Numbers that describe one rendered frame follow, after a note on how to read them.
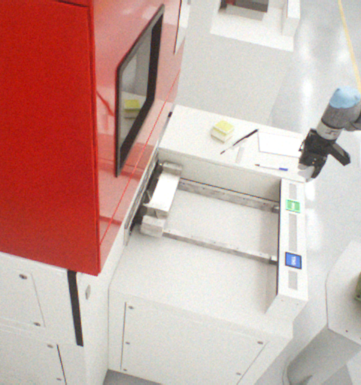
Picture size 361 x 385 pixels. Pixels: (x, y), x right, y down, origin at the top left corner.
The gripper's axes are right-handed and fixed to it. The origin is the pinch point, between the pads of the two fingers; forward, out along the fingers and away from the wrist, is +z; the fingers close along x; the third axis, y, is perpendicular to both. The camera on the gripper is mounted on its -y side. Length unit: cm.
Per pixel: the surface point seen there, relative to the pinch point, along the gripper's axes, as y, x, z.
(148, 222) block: 52, 21, 20
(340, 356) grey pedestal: -36, 29, 64
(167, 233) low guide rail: 45, 19, 26
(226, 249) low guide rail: 21.8, 19.0, 26.3
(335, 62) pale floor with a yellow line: -85, -370, 111
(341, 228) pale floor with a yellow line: -68, -91, 111
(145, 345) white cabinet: 43, 46, 65
